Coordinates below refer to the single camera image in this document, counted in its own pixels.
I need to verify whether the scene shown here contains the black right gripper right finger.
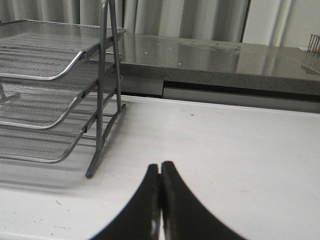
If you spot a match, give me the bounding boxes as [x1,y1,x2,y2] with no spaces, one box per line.
[161,161,244,240]

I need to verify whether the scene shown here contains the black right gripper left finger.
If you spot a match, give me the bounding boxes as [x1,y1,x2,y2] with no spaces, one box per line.
[92,164,160,240]

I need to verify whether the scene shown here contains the silver mesh tray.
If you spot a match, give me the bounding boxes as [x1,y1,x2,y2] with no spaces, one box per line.
[0,59,124,130]
[0,112,121,165]
[0,19,128,81]

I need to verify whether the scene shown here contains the silver bottom mesh tray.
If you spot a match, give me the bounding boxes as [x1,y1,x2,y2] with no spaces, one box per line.
[0,112,121,165]

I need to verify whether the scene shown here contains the grey speckled counter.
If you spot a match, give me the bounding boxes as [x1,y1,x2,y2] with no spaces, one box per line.
[119,33,320,102]

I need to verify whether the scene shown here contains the silver top mesh tray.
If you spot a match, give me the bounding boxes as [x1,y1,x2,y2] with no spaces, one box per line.
[0,19,128,81]

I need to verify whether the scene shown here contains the grey metal rack frame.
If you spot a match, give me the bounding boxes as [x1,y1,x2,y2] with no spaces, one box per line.
[85,0,126,179]

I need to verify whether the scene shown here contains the wire basket on counter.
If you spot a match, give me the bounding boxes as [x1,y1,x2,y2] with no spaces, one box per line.
[301,34,320,75]

